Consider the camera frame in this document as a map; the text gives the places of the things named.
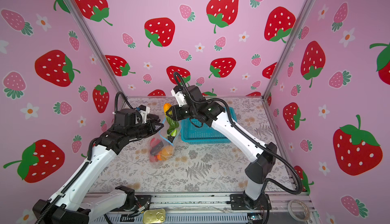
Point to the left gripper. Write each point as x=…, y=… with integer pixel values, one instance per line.
x=150, y=125

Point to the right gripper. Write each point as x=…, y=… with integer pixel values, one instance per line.
x=175, y=112

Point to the teal plastic basket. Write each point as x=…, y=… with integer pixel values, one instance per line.
x=192, y=133

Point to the red toy pepper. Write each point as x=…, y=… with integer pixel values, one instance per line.
x=152, y=157

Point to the clear zip top bag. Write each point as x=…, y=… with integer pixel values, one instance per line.
x=167, y=139

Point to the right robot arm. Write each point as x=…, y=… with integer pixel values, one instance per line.
x=262, y=157

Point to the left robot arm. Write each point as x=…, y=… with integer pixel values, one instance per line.
x=65, y=206

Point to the gold tin can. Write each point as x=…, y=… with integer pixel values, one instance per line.
x=155, y=216

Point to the clear tape roll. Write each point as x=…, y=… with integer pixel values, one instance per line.
x=298, y=210

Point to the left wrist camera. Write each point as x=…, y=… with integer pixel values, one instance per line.
x=130, y=118

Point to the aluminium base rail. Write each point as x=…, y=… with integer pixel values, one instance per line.
x=207, y=208

